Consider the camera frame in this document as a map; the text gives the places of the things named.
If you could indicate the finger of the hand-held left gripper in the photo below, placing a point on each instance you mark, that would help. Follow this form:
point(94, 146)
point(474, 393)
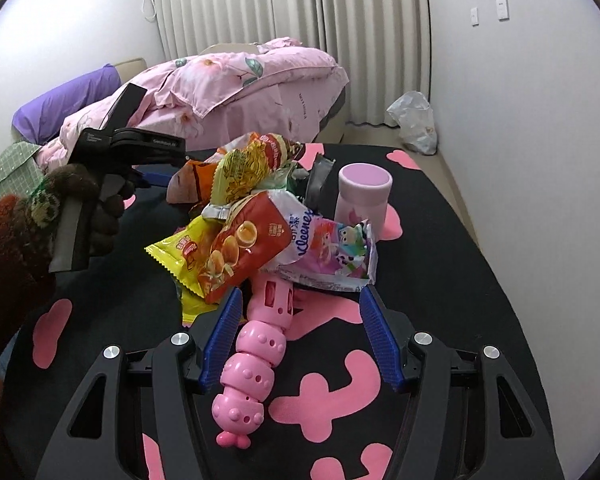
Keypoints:
point(157, 179)

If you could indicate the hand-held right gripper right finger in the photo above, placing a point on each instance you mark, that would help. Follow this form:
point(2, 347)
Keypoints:
point(380, 345)

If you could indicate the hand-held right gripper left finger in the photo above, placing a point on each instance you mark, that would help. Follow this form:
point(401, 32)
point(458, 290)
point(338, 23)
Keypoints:
point(224, 342)

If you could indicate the orange snack packet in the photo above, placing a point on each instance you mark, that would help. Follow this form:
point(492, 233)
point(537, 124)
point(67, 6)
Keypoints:
point(195, 180)

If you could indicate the pink cartoon tissue pack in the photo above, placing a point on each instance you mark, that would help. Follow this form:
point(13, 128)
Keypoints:
point(330, 250)

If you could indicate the person's left hand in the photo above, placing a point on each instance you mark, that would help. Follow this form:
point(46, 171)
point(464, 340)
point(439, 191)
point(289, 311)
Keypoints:
point(15, 230)

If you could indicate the pink caterpillar toy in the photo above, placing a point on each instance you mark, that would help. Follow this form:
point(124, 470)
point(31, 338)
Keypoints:
point(260, 345)

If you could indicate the purple pillow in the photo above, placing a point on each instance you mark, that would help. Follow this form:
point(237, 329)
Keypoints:
point(65, 105)

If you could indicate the yellow green noodle packet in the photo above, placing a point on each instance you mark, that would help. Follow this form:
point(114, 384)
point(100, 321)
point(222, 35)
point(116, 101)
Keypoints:
point(240, 170)

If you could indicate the black pink patterned tablecloth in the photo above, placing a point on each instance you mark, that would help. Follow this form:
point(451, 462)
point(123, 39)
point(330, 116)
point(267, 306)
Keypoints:
point(455, 260)

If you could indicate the pink floral quilt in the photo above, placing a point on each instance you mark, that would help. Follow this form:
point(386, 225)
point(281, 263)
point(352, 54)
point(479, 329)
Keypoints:
point(230, 80)

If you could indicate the green checked cloth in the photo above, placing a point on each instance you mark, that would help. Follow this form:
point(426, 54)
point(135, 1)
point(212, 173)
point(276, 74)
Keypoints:
point(10, 170)

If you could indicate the red yellow snack packet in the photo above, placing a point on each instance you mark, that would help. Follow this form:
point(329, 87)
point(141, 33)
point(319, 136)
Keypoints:
point(277, 152)

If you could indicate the pink cup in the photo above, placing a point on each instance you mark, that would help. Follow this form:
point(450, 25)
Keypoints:
point(362, 195)

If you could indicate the grey foil packet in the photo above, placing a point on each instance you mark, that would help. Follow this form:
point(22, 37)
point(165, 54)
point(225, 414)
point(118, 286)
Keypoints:
point(320, 180)

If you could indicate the beige pleated curtain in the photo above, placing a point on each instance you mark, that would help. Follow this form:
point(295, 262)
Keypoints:
point(280, 5)

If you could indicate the clear plastic bag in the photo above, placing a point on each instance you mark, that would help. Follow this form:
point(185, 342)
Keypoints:
point(415, 120)

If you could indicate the beige bed frame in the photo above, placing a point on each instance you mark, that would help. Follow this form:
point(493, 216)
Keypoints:
point(330, 127)

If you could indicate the white wall socket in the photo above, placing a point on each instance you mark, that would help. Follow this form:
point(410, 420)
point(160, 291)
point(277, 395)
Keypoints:
point(475, 16)
point(503, 9)

